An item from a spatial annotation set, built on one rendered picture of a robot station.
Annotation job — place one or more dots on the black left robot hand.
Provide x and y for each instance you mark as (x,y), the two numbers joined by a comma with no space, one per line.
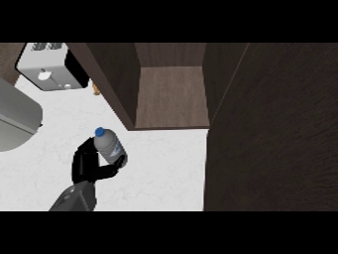
(86,167)

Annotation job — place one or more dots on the clear blue-capped water bottle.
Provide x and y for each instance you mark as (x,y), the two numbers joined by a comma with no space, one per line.
(108,145)

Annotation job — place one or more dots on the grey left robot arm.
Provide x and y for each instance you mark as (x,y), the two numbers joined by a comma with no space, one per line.
(74,198)

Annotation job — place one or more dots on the dark wooden cabinet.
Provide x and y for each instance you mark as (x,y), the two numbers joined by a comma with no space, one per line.
(172,92)

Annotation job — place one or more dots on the dark wooden cabinet door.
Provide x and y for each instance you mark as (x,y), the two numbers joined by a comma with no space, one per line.
(284,129)

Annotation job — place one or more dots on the grey rounded appliance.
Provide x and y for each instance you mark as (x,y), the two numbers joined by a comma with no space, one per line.
(5,115)

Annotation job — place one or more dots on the small orange object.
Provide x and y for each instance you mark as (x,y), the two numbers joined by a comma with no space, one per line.
(96,89)

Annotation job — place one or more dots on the white toaster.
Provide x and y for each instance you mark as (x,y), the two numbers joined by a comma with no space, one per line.
(49,66)

